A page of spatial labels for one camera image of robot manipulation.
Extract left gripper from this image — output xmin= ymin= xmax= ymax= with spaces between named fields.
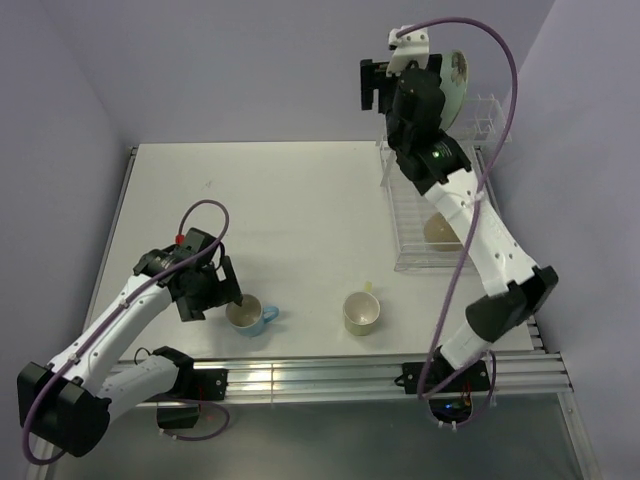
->
xmin=177 ymin=256 xmax=241 ymax=321

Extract green floral plate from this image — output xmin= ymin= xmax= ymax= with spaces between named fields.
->
xmin=429 ymin=50 xmax=469 ymax=131

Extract beige bowl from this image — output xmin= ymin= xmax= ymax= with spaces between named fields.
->
xmin=423 ymin=213 xmax=462 ymax=252

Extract blue mug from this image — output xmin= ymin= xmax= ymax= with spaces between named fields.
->
xmin=225 ymin=294 xmax=280 ymax=338

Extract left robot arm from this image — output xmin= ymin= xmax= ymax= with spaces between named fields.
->
xmin=17 ymin=228 xmax=242 ymax=464

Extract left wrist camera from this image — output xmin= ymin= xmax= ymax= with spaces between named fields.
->
xmin=175 ymin=228 xmax=216 ymax=257

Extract yellow mug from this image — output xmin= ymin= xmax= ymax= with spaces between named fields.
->
xmin=342 ymin=281 xmax=381 ymax=336

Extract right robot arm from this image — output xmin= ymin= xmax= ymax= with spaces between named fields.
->
xmin=360 ymin=55 xmax=558 ymax=390

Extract white wire dish rack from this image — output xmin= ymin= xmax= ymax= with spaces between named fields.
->
xmin=376 ymin=94 xmax=506 ymax=271

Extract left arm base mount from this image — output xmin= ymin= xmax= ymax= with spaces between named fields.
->
xmin=150 ymin=368 xmax=228 ymax=435

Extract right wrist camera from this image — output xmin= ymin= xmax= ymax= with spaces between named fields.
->
xmin=386 ymin=26 xmax=429 ymax=77

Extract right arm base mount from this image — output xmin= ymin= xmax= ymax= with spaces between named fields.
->
xmin=394 ymin=358 xmax=496 ymax=431

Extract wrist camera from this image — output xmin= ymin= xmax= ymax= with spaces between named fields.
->
xmin=386 ymin=26 xmax=429 ymax=77
xmin=175 ymin=228 xmax=216 ymax=257

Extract aluminium rail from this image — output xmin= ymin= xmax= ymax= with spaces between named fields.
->
xmin=48 ymin=319 xmax=574 ymax=410

